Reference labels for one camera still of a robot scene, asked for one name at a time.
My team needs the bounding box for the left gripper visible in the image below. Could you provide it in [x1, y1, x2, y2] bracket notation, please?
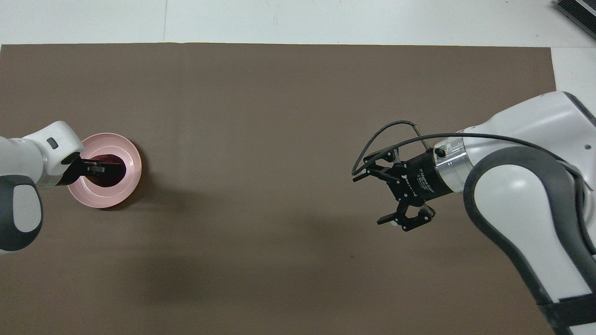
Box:
[56, 152, 85, 187]

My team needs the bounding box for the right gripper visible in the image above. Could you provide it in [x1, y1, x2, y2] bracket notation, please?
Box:
[352, 149, 455, 233]

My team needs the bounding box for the dark red apple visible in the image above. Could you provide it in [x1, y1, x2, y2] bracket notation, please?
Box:
[87, 154, 127, 188]

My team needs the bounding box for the pink plate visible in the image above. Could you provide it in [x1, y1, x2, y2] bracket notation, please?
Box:
[67, 133, 142, 209]

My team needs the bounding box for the black stand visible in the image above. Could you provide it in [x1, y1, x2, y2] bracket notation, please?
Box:
[553, 0, 596, 27]

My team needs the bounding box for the black cable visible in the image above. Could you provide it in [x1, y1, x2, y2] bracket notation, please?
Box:
[351, 121, 582, 180]

